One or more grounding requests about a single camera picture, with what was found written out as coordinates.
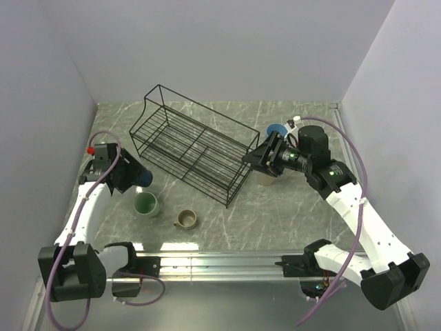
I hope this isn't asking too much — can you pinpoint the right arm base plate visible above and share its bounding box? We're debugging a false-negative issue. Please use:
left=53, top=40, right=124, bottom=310
left=274, top=255, right=312, bottom=278

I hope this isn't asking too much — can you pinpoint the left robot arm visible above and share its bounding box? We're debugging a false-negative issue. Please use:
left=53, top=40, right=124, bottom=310
left=38, top=143, right=153, bottom=302

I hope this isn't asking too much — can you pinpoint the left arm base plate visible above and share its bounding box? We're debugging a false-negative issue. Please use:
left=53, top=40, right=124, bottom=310
left=114, top=256, right=161, bottom=278

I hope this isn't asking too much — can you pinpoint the blue plastic tumbler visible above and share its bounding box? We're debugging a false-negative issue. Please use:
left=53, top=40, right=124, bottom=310
left=266, top=123, right=288, bottom=138

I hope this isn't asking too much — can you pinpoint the aluminium mounting rail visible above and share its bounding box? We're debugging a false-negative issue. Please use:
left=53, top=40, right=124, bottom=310
left=137, top=251, right=320, bottom=282

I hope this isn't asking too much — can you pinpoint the dark blue glazed mug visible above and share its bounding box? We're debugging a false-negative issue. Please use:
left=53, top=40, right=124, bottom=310
left=135, top=170, right=153, bottom=188

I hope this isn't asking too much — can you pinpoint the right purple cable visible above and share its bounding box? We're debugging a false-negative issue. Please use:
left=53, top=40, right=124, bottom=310
left=295, top=116, right=368, bottom=327

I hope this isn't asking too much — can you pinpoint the green tumbler left side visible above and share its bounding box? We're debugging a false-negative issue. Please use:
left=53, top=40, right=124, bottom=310
left=134, top=192, right=160, bottom=217

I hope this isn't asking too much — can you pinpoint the aluminium side rail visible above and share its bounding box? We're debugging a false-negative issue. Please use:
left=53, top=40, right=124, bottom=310
left=329, top=103, right=345, bottom=132

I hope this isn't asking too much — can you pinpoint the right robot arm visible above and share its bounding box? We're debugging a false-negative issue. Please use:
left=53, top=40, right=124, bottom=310
left=242, top=126, right=430, bottom=310

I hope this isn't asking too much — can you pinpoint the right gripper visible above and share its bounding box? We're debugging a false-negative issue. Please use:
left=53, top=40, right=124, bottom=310
left=241, top=130, right=311, bottom=178

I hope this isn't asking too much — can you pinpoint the beige plastic tumbler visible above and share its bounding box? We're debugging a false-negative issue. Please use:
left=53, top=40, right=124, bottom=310
left=258, top=172, right=276, bottom=186

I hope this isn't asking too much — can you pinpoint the black wire dish rack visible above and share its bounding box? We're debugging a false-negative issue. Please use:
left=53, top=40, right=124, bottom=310
left=129, top=84, right=260, bottom=207

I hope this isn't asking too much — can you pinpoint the beige ceramic mug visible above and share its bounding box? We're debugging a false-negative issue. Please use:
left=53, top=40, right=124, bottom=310
left=174, top=210, right=198, bottom=230

